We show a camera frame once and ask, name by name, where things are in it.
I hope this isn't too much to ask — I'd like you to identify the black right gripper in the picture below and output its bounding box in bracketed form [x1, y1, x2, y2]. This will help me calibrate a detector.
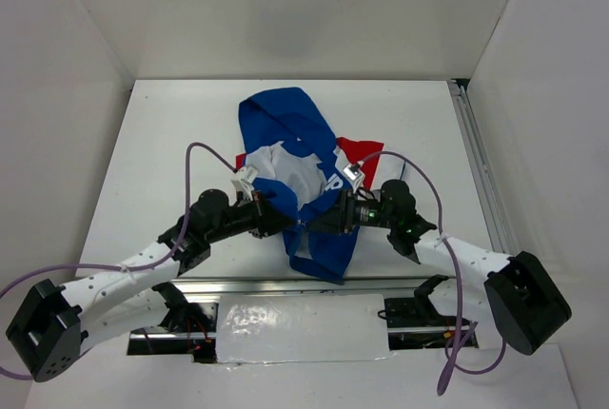
[306, 188, 397, 236]

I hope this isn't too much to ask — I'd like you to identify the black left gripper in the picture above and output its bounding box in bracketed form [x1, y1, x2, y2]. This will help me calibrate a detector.
[206, 190, 295, 244]

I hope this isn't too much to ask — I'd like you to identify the blue white red jacket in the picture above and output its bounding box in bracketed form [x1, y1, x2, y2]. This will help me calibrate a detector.
[238, 88, 407, 282]

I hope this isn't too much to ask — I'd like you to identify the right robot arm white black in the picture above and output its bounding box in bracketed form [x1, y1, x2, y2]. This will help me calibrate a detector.
[310, 180, 572, 356]

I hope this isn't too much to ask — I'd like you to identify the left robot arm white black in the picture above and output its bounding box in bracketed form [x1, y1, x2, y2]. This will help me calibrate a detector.
[6, 189, 294, 382]

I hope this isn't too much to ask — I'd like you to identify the white foil covered panel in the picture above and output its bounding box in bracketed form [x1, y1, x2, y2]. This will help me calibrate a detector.
[216, 294, 391, 364]

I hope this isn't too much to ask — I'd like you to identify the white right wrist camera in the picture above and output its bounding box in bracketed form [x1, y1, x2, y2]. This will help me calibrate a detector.
[343, 163, 365, 191]

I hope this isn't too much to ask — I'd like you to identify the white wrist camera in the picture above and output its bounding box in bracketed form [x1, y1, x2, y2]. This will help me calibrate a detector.
[343, 163, 365, 191]
[231, 165, 259, 202]

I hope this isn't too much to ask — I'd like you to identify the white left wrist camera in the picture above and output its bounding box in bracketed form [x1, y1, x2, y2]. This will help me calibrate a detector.
[231, 165, 259, 202]

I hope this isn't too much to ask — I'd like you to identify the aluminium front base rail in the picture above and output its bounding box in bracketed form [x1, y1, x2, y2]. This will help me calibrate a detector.
[172, 276, 431, 296]

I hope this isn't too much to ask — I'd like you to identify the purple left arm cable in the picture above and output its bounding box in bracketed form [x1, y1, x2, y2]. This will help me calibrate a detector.
[0, 142, 242, 380]

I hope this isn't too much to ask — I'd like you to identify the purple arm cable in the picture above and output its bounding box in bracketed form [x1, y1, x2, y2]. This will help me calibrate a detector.
[0, 142, 242, 380]
[361, 150, 506, 397]

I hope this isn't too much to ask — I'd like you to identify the aluminium side rail frame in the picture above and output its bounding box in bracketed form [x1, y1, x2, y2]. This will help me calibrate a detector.
[447, 79, 520, 255]

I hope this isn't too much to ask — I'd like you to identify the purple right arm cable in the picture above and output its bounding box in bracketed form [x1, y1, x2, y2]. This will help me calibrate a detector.
[361, 150, 506, 397]

